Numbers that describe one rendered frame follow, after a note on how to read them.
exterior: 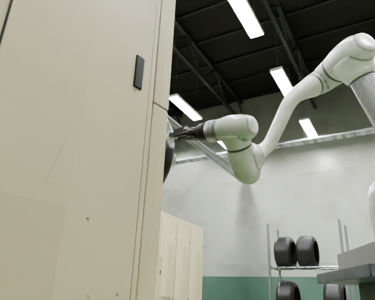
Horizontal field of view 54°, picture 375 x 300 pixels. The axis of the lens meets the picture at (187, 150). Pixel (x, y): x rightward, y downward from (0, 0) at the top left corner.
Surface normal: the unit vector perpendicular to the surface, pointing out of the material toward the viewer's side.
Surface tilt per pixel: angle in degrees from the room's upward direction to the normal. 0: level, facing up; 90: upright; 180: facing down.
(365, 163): 90
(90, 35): 90
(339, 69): 119
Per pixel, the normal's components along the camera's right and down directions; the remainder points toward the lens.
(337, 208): -0.48, -0.35
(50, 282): 0.79, -0.21
